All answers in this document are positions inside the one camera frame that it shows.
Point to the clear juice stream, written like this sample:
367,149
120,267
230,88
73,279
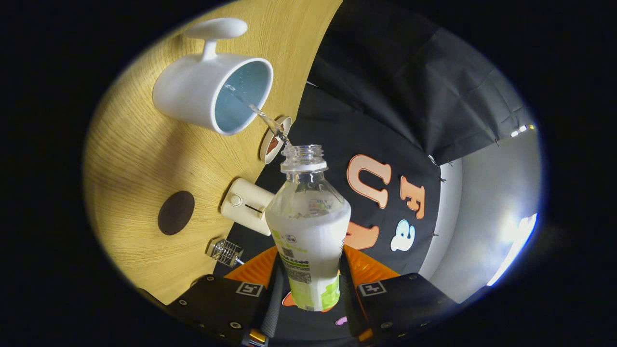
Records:
262,115

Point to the clear bottle with white label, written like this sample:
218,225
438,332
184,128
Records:
308,241

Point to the white cup with blue inside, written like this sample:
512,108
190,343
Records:
188,91

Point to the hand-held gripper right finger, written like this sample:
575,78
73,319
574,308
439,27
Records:
351,303

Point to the beige round plate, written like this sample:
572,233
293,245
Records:
285,124

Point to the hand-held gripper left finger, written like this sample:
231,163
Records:
271,308

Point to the small ceiling light panel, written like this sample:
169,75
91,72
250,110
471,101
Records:
522,129

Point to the brown food piece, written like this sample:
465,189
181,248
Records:
273,144

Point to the dark round coaster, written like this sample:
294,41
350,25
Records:
176,213

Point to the wooden table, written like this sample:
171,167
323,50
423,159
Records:
135,159

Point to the cream white toaster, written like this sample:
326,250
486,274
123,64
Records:
246,207

